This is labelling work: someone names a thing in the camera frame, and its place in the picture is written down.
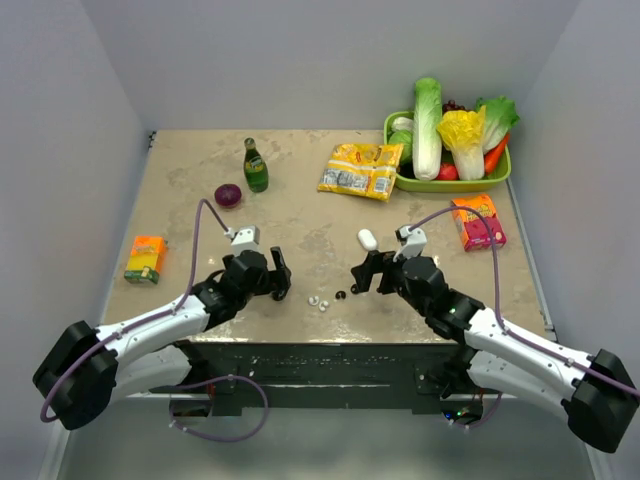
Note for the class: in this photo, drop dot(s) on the red tomato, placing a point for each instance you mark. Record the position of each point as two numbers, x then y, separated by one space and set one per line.
447 172

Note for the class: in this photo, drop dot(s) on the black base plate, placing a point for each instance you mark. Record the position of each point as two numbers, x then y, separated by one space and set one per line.
421 378

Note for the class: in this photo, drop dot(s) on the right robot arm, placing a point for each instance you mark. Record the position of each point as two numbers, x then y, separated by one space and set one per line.
594 394

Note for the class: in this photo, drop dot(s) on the green glass bottle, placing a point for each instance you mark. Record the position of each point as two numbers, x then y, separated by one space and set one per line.
254 167

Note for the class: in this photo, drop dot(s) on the orange yellow juice carton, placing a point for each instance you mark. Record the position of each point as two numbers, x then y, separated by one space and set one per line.
146 260

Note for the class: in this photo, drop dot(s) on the yellow snack bag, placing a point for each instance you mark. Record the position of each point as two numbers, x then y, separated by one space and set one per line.
363 170

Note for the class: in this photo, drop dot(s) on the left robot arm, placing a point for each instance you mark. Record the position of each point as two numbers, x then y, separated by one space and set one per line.
79 376

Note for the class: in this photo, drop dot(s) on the white cauliflower piece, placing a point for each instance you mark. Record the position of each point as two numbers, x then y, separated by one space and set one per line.
401 123

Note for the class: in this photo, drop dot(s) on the napa cabbage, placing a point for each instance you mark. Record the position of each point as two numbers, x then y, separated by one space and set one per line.
427 145

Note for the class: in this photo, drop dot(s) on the round green cabbage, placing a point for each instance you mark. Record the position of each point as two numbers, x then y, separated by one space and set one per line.
404 138

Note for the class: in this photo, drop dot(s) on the green lettuce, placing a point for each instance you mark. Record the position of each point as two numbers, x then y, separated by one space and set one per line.
500 117

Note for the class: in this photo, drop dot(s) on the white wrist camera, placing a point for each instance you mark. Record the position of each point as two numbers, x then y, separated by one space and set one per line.
245 239
412 242

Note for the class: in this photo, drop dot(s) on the green plastic basket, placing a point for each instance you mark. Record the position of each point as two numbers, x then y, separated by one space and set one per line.
406 182

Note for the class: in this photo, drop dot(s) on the white earbud charging case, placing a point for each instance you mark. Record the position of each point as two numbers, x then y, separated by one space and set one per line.
367 240

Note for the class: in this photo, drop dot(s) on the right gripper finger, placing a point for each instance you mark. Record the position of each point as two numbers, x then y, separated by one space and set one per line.
373 264
360 288

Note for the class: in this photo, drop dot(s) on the dark red grapes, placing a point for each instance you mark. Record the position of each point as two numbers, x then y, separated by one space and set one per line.
451 105

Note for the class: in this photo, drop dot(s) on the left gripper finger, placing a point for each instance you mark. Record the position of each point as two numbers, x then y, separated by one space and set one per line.
282 284
278 258

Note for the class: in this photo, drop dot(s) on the yellow leaf cabbage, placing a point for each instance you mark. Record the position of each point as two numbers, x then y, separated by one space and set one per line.
462 134

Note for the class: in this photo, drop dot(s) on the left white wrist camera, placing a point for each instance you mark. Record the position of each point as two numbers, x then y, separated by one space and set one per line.
245 239

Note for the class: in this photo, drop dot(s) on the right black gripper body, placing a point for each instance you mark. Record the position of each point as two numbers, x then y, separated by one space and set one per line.
394 279

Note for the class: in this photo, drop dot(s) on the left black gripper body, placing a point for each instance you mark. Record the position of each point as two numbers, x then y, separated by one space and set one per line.
265 285

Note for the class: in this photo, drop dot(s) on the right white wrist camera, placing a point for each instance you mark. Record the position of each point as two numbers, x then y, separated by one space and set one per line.
412 242

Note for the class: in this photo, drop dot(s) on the pink orange snack box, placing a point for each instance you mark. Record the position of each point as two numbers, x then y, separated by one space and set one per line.
477 222

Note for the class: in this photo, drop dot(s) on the orange carrot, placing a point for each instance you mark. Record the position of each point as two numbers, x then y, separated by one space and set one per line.
492 157

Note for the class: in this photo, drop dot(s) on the purple red onion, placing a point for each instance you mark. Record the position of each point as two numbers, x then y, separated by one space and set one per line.
228 195

